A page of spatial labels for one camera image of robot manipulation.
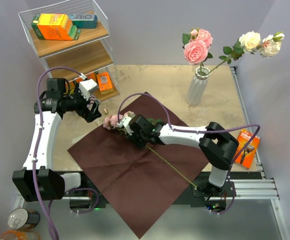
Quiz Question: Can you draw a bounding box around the metal tin can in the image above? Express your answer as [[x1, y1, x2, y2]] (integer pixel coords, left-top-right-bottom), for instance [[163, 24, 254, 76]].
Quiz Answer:
[[7, 208, 40, 230]]

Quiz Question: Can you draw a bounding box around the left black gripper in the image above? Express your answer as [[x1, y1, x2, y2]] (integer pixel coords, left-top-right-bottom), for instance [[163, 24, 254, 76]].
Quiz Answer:
[[62, 83, 101, 122]]

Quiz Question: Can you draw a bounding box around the cream white flower stem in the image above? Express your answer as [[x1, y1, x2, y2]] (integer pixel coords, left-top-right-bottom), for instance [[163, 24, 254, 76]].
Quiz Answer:
[[209, 31, 285, 73]]

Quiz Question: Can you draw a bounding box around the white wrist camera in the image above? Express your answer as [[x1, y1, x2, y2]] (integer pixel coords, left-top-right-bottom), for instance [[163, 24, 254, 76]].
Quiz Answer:
[[78, 79, 98, 100], [117, 116, 134, 136]]

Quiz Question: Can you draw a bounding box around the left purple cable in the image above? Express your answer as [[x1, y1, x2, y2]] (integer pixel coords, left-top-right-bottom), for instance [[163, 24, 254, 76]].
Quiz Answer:
[[32, 66, 99, 240]]

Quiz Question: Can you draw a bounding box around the orange razor package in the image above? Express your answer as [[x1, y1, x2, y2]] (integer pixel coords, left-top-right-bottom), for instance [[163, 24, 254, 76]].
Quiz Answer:
[[235, 128, 260, 170]]

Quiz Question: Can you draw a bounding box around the white ribbed vase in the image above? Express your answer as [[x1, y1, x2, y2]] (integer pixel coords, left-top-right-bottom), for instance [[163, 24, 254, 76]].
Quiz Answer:
[[186, 67, 210, 106]]

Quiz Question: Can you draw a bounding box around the teal box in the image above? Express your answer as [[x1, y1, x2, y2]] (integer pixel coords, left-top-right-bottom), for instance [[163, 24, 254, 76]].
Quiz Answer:
[[68, 13, 98, 29]]

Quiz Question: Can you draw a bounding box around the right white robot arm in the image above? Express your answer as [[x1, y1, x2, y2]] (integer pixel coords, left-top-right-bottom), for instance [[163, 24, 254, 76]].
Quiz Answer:
[[120, 115, 239, 197]]

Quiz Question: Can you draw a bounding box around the orange sponge pack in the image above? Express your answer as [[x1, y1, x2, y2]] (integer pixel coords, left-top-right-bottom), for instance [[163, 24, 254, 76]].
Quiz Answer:
[[31, 13, 80, 41]]

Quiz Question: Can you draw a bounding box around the orange blister pack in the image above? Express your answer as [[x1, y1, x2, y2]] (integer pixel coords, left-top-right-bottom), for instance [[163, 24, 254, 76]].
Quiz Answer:
[[96, 72, 113, 94]]

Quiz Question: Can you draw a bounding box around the purple wavy cloth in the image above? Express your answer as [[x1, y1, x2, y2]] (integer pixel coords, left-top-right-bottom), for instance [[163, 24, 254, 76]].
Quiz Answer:
[[87, 94, 99, 110]]

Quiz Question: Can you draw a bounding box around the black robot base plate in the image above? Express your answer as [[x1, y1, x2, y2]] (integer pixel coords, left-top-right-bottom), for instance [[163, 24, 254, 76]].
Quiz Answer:
[[64, 171, 236, 211]]

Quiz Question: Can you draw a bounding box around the pink flower stem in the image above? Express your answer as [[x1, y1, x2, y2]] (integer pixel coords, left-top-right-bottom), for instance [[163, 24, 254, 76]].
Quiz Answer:
[[182, 28, 213, 76], [102, 111, 198, 188]]

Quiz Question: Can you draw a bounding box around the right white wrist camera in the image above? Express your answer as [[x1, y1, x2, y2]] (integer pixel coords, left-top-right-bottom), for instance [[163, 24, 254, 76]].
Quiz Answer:
[[117, 116, 134, 136]]

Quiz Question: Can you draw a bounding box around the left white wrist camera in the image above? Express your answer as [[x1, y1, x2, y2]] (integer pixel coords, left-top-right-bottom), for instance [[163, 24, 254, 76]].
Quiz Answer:
[[78, 79, 98, 100]]

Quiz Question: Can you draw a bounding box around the white wire wooden shelf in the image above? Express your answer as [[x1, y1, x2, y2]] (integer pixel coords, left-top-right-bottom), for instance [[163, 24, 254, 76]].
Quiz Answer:
[[18, 0, 119, 101]]

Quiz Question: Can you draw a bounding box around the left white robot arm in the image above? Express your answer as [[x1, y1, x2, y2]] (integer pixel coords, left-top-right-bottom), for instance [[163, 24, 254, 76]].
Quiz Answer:
[[12, 78, 101, 202]]

